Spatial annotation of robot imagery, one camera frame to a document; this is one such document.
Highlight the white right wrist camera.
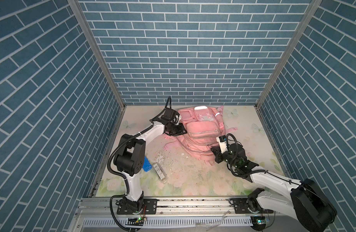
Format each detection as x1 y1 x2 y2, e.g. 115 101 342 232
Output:
217 135 228 153

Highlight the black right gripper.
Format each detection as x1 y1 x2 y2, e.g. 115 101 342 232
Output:
210 147 239 170

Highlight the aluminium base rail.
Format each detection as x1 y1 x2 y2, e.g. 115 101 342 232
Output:
67 196 312 232

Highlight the blue pencil case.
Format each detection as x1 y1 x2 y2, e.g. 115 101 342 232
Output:
142 157 152 172

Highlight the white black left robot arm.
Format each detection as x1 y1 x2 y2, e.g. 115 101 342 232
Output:
106 107 187 214

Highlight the pink school backpack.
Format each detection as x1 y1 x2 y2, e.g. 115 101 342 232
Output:
163 106 237 165

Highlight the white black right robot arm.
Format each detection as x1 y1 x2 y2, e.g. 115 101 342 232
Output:
211 144 337 232

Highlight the black corrugated right cable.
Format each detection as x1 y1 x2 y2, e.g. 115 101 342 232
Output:
225 133 267 178

